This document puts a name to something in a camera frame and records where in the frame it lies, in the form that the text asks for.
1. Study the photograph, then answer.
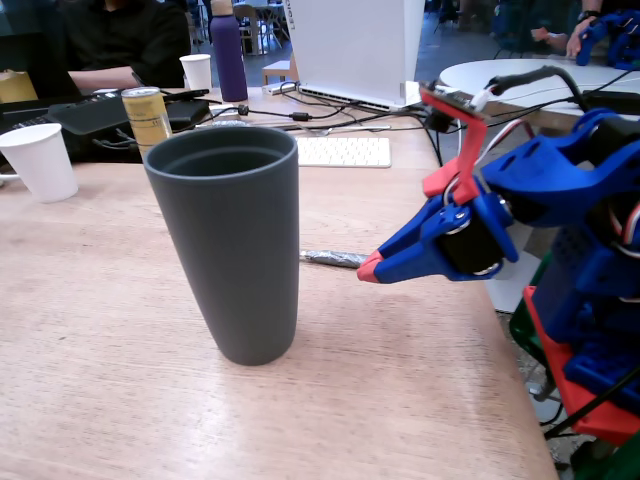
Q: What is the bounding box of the round white table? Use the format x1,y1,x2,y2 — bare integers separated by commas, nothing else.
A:
438,58,640,315

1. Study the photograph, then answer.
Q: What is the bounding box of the white keyboard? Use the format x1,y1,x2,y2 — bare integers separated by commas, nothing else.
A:
295,136,393,169

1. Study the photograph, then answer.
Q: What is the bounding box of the yellow drink can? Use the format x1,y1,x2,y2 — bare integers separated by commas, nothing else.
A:
121,86,174,157

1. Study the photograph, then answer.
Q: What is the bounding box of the white paper cup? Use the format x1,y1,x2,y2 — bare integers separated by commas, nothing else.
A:
179,53,213,92
0,122,80,204

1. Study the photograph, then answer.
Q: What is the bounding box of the black power adapter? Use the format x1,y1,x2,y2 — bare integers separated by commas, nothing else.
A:
582,89,640,115

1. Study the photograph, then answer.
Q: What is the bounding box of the light wooden chair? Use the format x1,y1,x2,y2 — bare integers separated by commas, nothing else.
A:
261,52,300,86

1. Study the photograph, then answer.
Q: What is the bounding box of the blue gripper body black motor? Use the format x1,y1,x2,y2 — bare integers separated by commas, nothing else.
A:
433,192,522,282

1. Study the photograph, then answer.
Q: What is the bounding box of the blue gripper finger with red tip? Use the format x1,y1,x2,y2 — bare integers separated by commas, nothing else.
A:
356,233,452,285
377,196,452,259

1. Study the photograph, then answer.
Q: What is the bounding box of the red wrist camera mount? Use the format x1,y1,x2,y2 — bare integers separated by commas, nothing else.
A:
418,82,489,206

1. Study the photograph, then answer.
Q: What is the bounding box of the black cable with ferrite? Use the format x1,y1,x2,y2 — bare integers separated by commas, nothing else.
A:
207,97,361,124

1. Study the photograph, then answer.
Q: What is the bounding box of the gray tumbler with white lettering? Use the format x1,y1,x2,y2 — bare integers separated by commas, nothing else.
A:
143,124,301,367

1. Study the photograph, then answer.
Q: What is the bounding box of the person in black sweater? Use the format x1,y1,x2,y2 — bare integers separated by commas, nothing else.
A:
59,0,192,96

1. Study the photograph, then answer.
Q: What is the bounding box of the purple water bottle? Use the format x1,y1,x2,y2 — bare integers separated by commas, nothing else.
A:
208,0,250,103

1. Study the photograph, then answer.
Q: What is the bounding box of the black open laptop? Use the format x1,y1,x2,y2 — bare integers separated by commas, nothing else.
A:
0,30,84,104

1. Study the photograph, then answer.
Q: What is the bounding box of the white open laptop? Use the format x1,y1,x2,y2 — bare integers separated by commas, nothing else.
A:
282,0,426,112

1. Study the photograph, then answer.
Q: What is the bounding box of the red robot base plate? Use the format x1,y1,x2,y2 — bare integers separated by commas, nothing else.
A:
522,284,640,448

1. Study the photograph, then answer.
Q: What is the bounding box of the brown cardboard box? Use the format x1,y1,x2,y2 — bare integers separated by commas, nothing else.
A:
0,69,39,104

